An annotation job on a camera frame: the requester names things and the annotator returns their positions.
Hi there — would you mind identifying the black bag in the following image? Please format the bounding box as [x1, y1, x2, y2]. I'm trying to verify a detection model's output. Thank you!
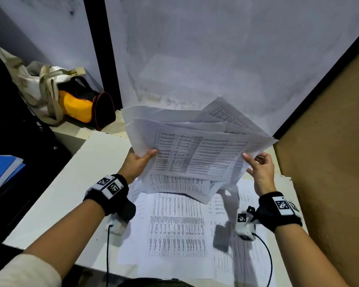
[0, 49, 72, 245]

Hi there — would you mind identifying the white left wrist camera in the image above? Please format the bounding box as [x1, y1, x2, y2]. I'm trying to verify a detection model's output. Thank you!
[108, 213, 129, 236]

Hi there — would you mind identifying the black camera cable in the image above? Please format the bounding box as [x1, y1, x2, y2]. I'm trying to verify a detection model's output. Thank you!
[106, 225, 114, 287]
[251, 233, 273, 287]

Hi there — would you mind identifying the printed paper sheet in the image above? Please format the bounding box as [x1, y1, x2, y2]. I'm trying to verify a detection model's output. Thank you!
[137, 191, 219, 280]
[117, 179, 156, 266]
[208, 178, 277, 287]

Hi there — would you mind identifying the black left wrist band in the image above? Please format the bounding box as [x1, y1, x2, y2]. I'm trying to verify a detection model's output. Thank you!
[83, 174, 136, 223]

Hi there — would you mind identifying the cream sleeve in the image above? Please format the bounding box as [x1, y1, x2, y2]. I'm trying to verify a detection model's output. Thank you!
[0, 253, 62, 287]

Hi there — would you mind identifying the bundle of printed paper sheets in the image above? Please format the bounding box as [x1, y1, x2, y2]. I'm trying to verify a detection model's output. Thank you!
[120, 96, 279, 205]

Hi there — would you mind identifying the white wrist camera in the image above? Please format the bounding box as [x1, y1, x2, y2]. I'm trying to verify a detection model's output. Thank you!
[108, 213, 129, 236]
[235, 210, 258, 242]

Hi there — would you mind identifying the person's right forearm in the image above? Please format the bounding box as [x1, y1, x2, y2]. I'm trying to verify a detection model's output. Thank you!
[274, 225, 352, 287]

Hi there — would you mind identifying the black left camera cable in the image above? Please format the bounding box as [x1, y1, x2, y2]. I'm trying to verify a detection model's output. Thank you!
[106, 225, 114, 287]

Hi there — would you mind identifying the black wrist band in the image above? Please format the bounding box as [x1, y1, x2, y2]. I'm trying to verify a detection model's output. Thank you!
[251, 191, 303, 233]
[83, 174, 136, 223]

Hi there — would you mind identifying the black right camera cable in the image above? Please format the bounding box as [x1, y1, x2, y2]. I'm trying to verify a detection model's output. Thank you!
[251, 233, 273, 287]

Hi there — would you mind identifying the beige canvas tote bag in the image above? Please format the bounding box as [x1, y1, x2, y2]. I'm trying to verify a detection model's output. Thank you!
[0, 44, 87, 126]

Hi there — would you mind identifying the person's right hand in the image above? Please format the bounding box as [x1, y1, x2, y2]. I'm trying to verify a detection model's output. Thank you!
[242, 152, 277, 197]

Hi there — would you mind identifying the black right wrist band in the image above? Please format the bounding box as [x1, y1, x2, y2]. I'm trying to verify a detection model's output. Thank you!
[251, 191, 303, 233]

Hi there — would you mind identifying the brown board panel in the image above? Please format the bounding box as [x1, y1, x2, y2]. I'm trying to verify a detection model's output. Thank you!
[274, 39, 359, 287]

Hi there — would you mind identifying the yellow and black pouch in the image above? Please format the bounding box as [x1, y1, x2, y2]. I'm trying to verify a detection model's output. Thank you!
[57, 76, 116, 131]

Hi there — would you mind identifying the person's left hand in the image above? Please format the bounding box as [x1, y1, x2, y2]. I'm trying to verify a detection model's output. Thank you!
[117, 148, 158, 185]

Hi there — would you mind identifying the black vertical post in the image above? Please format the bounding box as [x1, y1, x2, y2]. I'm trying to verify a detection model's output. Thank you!
[83, 0, 122, 111]

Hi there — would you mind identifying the blue folder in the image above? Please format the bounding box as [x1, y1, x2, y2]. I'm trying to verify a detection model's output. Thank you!
[0, 155, 26, 201]

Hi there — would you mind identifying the person's left forearm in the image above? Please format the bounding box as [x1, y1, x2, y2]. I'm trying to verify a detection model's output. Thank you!
[22, 200, 107, 280]

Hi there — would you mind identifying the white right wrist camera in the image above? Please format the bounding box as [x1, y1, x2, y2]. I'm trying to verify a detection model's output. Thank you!
[235, 210, 258, 242]

